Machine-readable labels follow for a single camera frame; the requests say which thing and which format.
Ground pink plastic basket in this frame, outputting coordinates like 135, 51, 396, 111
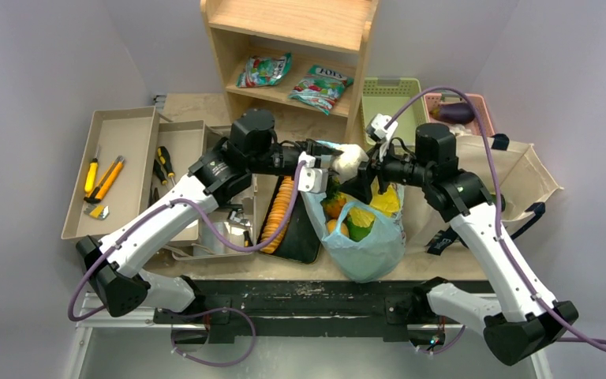
424, 92, 495, 137

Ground small yellow screwdriver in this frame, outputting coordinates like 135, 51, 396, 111
84, 144, 101, 195

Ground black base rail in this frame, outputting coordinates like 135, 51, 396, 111
153, 277, 446, 343

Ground beige canvas tote bag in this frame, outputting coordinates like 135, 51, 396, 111
402, 134, 562, 255

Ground candy bag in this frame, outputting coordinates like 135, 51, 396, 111
236, 52, 292, 88
288, 65, 354, 115

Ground pineapple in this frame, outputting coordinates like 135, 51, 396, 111
320, 178, 347, 220

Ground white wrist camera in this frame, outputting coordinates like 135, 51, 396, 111
297, 152, 331, 193
365, 114, 398, 162

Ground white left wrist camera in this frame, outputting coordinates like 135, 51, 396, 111
297, 152, 331, 193

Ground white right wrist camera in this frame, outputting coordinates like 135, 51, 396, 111
365, 114, 398, 162

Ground light blue plastic grocery bag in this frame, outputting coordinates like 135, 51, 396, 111
300, 185, 406, 283

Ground orange fruit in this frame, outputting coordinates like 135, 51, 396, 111
326, 219, 350, 238

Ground orange spiral bread loaf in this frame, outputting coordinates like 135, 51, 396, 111
260, 177, 294, 253

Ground green lettuce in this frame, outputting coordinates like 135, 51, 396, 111
345, 207, 376, 242

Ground stubby black yellow screwdriver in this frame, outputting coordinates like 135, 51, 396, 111
243, 230, 253, 253

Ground purple eggplant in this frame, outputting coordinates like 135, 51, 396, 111
429, 103, 476, 125

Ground white garlic bulb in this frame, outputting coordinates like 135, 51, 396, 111
331, 144, 368, 184

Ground grey open toolbox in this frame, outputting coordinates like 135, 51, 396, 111
170, 121, 256, 261

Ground black rectangular tray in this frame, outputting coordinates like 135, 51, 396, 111
260, 194, 321, 265

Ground wooden shelf unit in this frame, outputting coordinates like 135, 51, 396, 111
200, 1, 380, 144

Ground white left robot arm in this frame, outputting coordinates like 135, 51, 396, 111
67, 109, 342, 323

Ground right candy bag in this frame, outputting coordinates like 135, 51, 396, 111
288, 65, 354, 115

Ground yellow utility knife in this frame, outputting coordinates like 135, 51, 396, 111
84, 155, 125, 220

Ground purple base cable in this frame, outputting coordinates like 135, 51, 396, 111
170, 308, 257, 368

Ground left candy bag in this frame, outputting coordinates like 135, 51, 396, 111
236, 52, 292, 88

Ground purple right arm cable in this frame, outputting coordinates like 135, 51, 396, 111
383, 86, 606, 358

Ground yellow handled pliers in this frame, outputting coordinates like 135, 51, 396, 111
148, 187, 160, 207

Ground green plastic basket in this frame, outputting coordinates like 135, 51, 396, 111
361, 77, 429, 150

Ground beige toolbox tray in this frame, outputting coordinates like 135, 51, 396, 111
61, 107, 211, 242

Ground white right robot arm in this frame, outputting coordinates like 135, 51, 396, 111
341, 123, 578, 366

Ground yellow white napa cabbage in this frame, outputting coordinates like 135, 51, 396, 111
369, 179, 401, 218

